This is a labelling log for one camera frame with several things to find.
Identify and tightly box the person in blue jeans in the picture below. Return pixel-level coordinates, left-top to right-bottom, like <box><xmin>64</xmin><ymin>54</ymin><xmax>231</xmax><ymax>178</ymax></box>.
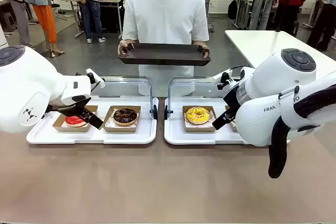
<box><xmin>70</xmin><ymin>0</ymin><xmax>107</xmax><ymax>44</ymax></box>

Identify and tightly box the yellow sprinkled donut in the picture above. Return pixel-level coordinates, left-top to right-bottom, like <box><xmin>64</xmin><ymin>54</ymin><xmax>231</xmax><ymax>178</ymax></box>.
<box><xmin>185</xmin><ymin>106</ymin><xmax>211</xmax><ymax>125</ymax></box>

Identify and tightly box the mannequin with orange pants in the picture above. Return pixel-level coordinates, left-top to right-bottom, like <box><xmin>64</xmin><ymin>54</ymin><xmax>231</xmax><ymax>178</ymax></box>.
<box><xmin>22</xmin><ymin>0</ymin><xmax>65</xmax><ymax>57</ymax></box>

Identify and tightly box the clear display lid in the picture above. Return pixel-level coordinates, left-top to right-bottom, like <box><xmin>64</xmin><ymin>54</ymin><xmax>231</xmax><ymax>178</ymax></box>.
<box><xmin>90</xmin><ymin>76</ymin><xmax>159</xmax><ymax>120</ymax></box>
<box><xmin>164</xmin><ymin>76</ymin><xmax>226</xmax><ymax>120</ymax></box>

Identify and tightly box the sprinkled chocolate donut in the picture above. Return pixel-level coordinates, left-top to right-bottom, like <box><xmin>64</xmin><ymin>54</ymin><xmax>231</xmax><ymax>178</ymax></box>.
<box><xmin>225</xmin><ymin>105</ymin><xmax>239</xmax><ymax>133</ymax></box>

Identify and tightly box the person with black apron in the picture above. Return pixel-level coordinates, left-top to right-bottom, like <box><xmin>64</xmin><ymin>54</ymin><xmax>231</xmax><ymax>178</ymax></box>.
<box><xmin>248</xmin><ymin>0</ymin><xmax>291</xmax><ymax>31</ymax></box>

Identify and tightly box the red glazed donut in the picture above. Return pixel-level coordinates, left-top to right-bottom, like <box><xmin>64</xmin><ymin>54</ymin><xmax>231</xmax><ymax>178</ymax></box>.
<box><xmin>65</xmin><ymin>115</ymin><xmax>89</xmax><ymax>128</ymax></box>
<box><xmin>52</xmin><ymin>105</ymin><xmax>99</xmax><ymax>133</ymax></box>

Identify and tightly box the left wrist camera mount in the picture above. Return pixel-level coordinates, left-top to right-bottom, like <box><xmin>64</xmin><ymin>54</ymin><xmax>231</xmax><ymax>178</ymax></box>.
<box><xmin>86</xmin><ymin>68</ymin><xmax>106</xmax><ymax>90</ymax></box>

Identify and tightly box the black bag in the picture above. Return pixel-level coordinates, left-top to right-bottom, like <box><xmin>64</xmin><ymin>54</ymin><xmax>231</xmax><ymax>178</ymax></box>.
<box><xmin>227</xmin><ymin>0</ymin><xmax>238</xmax><ymax>21</ymax></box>

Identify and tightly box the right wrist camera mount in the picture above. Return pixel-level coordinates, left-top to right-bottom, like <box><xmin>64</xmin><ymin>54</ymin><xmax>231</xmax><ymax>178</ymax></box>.
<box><xmin>212</xmin><ymin>68</ymin><xmax>234</xmax><ymax>90</ymax></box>

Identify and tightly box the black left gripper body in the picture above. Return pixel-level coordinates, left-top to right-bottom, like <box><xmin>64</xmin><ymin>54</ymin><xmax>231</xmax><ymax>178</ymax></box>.
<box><xmin>46</xmin><ymin>95</ymin><xmax>92</xmax><ymax>117</ymax></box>

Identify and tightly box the yellow glazed donut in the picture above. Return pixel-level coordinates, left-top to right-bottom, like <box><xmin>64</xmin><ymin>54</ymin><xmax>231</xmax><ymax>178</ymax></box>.
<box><xmin>182</xmin><ymin>105</ymin><xmax>219</xmax><ymax>133</ymax></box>

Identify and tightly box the dark brown serving tray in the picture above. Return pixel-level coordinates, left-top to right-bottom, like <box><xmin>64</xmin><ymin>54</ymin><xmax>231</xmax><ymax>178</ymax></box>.
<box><xmin>117</xmin><ymin>42</ymin><xmax>212</xmax><ymax>67</ymax></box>

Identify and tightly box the black cable sleeve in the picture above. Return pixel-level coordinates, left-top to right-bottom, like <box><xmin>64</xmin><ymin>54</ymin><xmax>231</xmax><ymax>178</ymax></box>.
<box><xmin>268</xmin><ymin>86</ymin><xmax>336</xmax><ymax>179</ymax></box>

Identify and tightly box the black pole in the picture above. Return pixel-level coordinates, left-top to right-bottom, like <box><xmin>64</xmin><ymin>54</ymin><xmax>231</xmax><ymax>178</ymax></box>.
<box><xmin>275</xmin><ymin>0</ymin><xmax>291</xmax><ymax>34</ymax></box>

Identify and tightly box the person torso in white shirt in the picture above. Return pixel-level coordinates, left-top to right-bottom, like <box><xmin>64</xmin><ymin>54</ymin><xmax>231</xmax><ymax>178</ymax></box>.
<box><xmin>121</xmin><ymin>0</ymin><xmax>210</xmax><ymax>97</ymax></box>

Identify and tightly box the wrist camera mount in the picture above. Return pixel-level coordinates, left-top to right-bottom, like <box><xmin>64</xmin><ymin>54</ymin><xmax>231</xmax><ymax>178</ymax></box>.
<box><xmin>86</xmin><ymin>68</ymin><xmax>106</xmax><ymax>90</ymax></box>
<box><xmin>212</xmin><ymin>68</ymin><xmax>234</xmax><ymax>90</ymax></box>

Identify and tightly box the person in dark trousers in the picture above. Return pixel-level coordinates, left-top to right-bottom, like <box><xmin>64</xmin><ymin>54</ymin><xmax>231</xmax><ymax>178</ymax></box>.
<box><xmin>306</xmin><ymin>0</ymin><xmax>336</xmax><ymax>51</ymax></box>

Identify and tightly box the person's right hand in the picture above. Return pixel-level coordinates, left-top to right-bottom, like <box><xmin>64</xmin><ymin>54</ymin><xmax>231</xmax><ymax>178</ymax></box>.
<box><xmin>117</xmin><ymin>40</ymin><xmax>133</xmax><ymax>57</ymax></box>

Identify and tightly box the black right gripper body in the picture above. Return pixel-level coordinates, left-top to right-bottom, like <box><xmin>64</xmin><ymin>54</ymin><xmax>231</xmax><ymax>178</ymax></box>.
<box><xmin>223</xmin><ymin>83</ymin><xmax>247</xmax><ymax>112</ymax></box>

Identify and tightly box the white display tray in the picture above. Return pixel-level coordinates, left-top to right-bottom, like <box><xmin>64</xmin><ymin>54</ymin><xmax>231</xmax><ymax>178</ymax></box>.
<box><xmin>163</xmin><ymin>97</ymin><xmax>253</xmax><ymax>146</ymax></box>
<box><xmin>26</xmin><ymin>95</ymin><xmax>159</xmax><ymax>145</ymax></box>

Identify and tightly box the white side table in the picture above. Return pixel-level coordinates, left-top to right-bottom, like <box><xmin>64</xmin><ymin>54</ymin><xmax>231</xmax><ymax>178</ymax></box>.
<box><xmin>224</xmin><ymin>29</ymin><xmax>336</xmax><ymax>69</ymax></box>

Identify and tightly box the person's left hand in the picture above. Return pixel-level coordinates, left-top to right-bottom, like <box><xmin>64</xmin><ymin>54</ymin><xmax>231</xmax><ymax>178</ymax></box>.
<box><xmin>195</xmin><ymin>41</ymin><xmax>211</xmax><ymax>59</ymax></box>

